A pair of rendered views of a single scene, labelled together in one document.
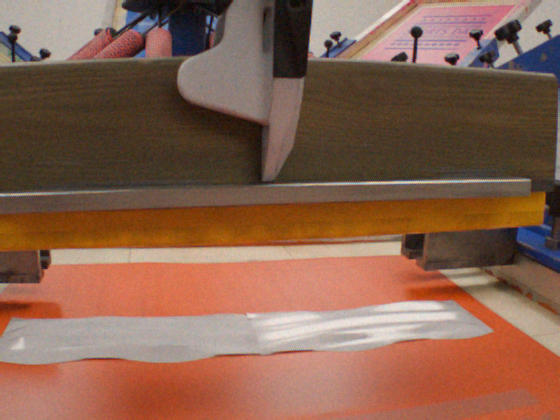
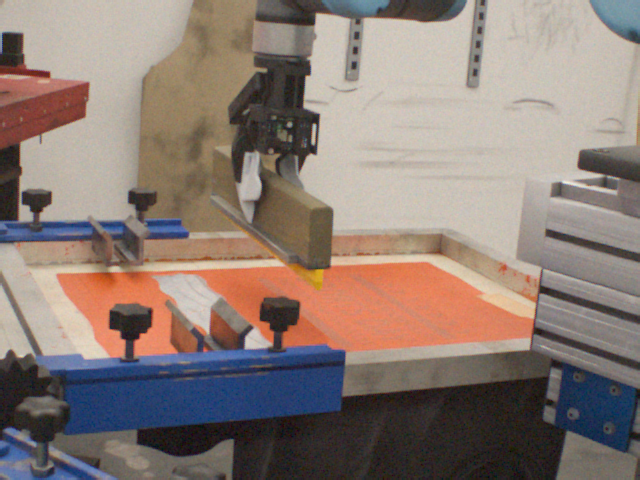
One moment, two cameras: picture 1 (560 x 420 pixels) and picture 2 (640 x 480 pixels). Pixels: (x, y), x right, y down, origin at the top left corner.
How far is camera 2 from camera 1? 1.47 m
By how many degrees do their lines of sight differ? 99
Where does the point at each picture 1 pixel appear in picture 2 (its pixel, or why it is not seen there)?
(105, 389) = (291, 335)
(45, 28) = not seen: outside the picture
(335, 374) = (250, 302)
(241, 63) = (296, 180)
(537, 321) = (181, 265)
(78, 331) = (250, 338)
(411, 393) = (263, 293)
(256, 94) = not seen: hidden behind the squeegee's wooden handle
